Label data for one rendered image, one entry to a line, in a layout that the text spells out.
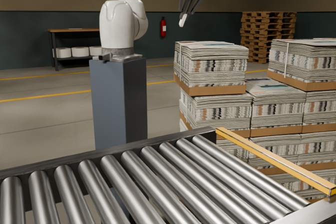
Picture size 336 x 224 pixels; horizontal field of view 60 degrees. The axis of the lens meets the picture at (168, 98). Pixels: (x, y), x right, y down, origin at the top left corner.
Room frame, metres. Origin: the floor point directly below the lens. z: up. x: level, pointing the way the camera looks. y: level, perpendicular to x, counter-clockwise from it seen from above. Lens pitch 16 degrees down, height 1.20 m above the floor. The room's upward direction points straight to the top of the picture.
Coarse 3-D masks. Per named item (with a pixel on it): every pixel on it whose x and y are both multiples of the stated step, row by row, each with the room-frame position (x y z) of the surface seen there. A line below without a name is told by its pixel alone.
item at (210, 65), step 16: (192, 48) 1.33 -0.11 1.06; (208, 48) 1.36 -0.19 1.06; (224, 48) 1.36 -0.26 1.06; (240, 48) 1.37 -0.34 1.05; (192, 64) 1.34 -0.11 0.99; (208, 64) 1.36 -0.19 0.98; (224, 64) 1.37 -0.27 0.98; (240, 64) 1.38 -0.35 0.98; (192, 80) 1.34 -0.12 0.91; (208, 80) 1.35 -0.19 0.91; (224, 80) 1.37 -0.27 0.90; (240, 80) 1.38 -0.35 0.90
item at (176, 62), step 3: (177, 42) 1.62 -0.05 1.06; (180, 42) 1.61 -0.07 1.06; (183, 42) 1.61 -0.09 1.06; (186, 42) 1.61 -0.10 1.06; (189, 42) 1.61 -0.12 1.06; (198, 42) 1.62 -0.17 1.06; (201, 42) 1.62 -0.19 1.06; (204, 42) 1.62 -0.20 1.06; (207, 42) 1.63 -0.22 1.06; (210, 42) 1.63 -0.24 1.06; (213, 42) 1.63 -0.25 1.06; (216, 42) 1.63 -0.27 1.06; (219, 42) 1.63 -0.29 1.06; (177, 45) 1.62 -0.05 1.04; (177, 48) 1.61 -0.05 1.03; (174, 51) 1.69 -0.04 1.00; (177, 51) 1.63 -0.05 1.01; (177, 54) 1.61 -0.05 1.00; (177, 57) 1.60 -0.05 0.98; (174, 60) 1.68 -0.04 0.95; (177, 60) 1.61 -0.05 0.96; (174, 63) 1.67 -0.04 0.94; (177, 63) 1.60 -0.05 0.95; (174, 66) 1.67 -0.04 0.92; (177, 66) 1.59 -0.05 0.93; (174, 69) 1.66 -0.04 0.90; (177, 69) 1.59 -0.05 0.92; (174, 72) 1.69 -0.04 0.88; (177, 72) 1.58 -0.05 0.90; (177, 75) 1.60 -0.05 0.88
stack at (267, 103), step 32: (192, 96) 1.39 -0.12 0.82; (224, 96) 1.35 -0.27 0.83; (256, 96) 1.38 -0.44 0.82; (288, 96) 1.41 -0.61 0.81; (320, 96) 1.45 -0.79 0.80; (192, 128) 1.39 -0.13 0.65; (256, 128) 1.39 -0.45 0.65; (256, 160) 1.39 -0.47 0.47; (288, 160) 1.42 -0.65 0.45; (320, 160) 1.46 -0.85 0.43; (320, 192) 1.46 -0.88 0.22
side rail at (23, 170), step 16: (208, 128) 1.01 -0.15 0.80; (128, 144) 0.87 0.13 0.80; (144, 144) 0.87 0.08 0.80; (48, 160) 0.76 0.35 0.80; (64, 160) 0.76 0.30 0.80; (80, 160) 0.76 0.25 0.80; (96, 160) 0.79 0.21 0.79; (0, 176) 0.67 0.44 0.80; (16, 176) 0.68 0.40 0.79; (48, 176) 0.72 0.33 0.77
